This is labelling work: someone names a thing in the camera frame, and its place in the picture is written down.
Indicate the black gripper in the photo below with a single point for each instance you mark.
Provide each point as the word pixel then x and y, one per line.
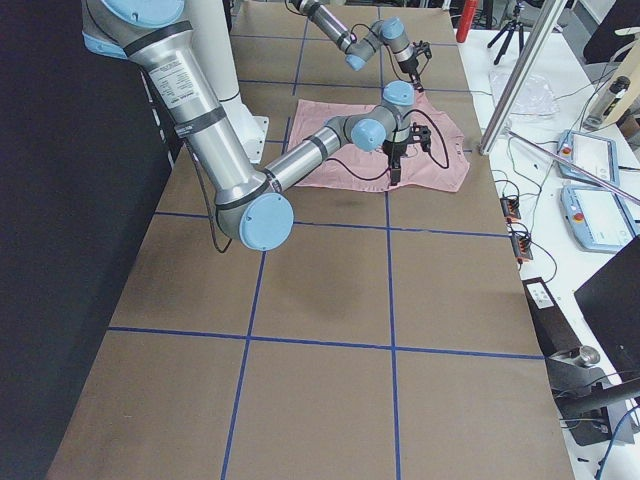
pixel 408 64
pixel 393 149

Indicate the pink Snoopy t-shirt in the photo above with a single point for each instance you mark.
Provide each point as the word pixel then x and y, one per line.
pixel 444 167

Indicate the red cylinder bottle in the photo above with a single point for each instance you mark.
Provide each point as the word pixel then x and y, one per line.
pixel 466 20

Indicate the orange black connector box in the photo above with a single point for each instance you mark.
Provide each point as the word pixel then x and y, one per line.
pixel 510 208

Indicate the clear plastic bag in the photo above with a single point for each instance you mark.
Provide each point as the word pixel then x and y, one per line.
pixel 536 97

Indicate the far blue teach pendant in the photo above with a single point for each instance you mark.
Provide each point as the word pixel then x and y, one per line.
pixel 594 154

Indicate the blue teach pendant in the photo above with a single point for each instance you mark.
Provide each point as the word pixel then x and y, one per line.
pixel 599 220
pixel 594 154

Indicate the near blue teach pendant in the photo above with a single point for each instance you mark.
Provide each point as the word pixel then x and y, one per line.
pixel 599 220

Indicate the black monitor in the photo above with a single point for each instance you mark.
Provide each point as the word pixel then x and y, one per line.
pixel 609 302

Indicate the black camera tripod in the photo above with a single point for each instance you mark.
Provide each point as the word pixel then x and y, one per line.
pixel 513 27

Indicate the aluminium frame post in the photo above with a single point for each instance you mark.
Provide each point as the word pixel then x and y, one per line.
pixel 550 13

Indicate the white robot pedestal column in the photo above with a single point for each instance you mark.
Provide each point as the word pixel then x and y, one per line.
pixel 211 21

